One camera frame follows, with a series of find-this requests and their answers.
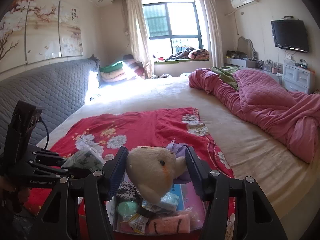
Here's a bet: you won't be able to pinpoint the green tissue pack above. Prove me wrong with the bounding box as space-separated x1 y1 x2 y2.
62 146 105 172

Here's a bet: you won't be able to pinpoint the beige plush toy purple bow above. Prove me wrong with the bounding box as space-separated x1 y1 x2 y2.
126 140 191 204

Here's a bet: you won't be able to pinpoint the leopard print fabric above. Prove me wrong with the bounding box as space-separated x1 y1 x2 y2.
116 180 142 202

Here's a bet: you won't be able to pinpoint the mint green round puff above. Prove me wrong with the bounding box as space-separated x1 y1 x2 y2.
117 200 138 217

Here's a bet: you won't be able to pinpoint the flat cardboard tray box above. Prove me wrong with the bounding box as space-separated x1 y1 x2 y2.
105 179 209 235

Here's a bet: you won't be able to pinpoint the blue tissue pack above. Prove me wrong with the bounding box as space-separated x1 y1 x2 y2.
156 192 180 211

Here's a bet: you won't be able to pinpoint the pink knitted pouch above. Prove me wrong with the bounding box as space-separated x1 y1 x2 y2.
148 213 190 235

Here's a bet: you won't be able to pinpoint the red floral bedsheet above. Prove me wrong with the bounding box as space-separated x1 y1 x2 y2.
23 107 237 240

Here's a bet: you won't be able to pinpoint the small snack packets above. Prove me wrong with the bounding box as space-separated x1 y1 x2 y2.
123 200 162 234

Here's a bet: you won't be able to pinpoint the grey quilted headboard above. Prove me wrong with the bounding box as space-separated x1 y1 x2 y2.
1 56 100 146

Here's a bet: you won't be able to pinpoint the pink quilted duvet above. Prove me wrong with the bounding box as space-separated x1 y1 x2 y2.
189 69 319 164

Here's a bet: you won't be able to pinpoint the green blanket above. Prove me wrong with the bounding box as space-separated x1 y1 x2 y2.
211 66 239 90

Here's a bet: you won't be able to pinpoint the stack of folded blankets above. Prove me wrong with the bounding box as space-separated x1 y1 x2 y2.
99 54 148 85

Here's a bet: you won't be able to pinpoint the bedding on window sill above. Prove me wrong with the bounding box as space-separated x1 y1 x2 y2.
153 47 209 61

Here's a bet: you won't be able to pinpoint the white drawer cabinet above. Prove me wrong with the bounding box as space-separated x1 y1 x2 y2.
281 63 315 94

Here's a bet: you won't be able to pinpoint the vanity mirror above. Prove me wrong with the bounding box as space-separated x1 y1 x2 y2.
236 36 258 60

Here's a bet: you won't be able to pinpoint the left cream curtain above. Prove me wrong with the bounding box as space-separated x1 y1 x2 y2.
126 0 154 78

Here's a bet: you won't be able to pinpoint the cream curtain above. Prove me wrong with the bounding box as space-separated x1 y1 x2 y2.
126 0 154 78
200 0 223 67

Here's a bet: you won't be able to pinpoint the right cream curtain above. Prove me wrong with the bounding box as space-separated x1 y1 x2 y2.
200 0 223 67

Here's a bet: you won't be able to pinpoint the blossom wall painting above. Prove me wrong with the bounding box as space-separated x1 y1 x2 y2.
1 0 83 72

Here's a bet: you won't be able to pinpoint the window with dark frame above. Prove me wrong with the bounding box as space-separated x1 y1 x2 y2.
143 2 203 59

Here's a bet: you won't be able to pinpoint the wall mounted television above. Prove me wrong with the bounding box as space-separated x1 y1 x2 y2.
271 20 310 53

